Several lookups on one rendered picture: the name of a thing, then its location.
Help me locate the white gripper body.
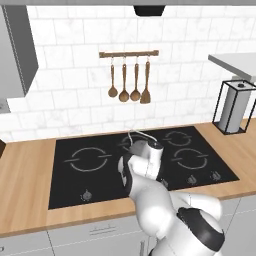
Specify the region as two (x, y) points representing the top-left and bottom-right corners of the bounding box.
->
(145, 145), (165, 181)

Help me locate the black glass hob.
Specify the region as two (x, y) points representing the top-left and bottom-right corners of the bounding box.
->
(47, 125), (241, 211)

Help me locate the wooden spatula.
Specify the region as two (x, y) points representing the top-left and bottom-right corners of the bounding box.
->
(139, 60), (152, 105)

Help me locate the small wooden spoon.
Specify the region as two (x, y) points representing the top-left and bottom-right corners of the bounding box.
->
(107, 63), (119, 99)

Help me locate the white paper towel roll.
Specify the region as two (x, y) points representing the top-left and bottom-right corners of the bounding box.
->
(217, 87), (252, 133)

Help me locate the grey cupboard door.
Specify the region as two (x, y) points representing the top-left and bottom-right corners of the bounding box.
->
(218, 195), (256, 256)
(51, 231), (158, 256)
(0, 230), (55, 256)

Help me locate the grey drawer front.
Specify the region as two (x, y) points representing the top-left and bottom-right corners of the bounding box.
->
(47, 214), (145, 248)

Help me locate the black range hood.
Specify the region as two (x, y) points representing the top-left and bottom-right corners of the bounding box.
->
(133, 4), (167, 17)

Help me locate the grey drawer handle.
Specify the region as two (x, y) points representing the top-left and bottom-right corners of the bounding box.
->
(88, 225), (118, 236)

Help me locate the black wire stand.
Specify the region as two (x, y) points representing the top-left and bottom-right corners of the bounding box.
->
(211, 79), (256, 136)

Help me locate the wooden tool rail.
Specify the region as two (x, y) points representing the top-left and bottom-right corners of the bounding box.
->
(98, 49), (160, 60)

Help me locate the white wall shelf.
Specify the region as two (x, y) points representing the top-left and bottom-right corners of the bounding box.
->
(207, 52), (256, 85)

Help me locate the grey wall cupboard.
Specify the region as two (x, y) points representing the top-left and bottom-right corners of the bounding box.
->
(0, 4), (40, 98)

